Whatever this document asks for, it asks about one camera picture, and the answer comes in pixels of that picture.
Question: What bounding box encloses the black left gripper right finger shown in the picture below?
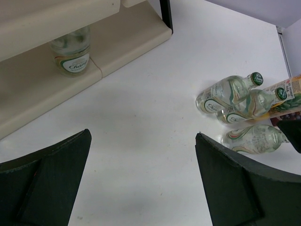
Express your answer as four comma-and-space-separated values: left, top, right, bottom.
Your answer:
195, 133, 301, 226

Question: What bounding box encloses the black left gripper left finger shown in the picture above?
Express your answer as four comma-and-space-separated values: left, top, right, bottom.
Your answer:
0, 129, 91, 226

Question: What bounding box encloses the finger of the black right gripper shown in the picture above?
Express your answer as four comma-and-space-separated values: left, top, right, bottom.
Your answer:
277, 120, 301, 153

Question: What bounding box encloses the glass bottle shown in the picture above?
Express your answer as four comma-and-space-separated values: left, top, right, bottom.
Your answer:
216, 87, 287, 124
196, 72, 263, 114
49, 26, 91, 77
221, 124, 289, 154

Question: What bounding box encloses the beige three-tier shelf rack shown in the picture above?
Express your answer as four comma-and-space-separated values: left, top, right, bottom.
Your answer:
0, 0, 173, 137

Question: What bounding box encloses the red grape juice carton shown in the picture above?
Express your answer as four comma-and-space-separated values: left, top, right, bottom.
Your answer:
270, 111, 301, 127

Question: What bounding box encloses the pineapple juice carton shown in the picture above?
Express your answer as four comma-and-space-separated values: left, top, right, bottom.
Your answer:
244, 73, 301, 122

